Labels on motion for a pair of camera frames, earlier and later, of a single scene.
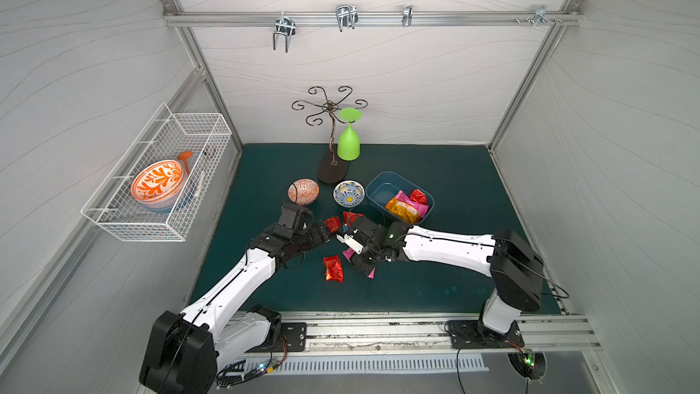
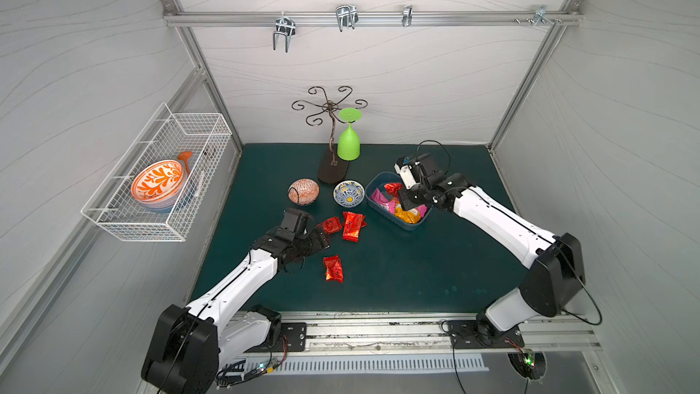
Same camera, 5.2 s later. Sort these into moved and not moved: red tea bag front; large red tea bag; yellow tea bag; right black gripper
Moved: right black gripper
Not moved: yellow tea bag; red tea bag front; large red tea bag
